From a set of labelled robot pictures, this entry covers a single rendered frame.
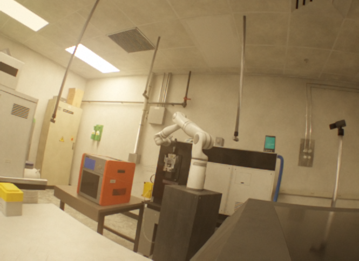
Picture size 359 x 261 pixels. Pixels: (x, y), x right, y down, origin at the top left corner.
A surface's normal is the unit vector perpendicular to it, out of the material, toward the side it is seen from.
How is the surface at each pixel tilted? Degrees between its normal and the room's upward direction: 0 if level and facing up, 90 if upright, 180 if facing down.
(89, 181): 90
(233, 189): 90
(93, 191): 90
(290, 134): 90
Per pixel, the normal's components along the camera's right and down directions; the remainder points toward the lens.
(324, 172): -0.40, -0.22
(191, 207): -0.65, -0.24
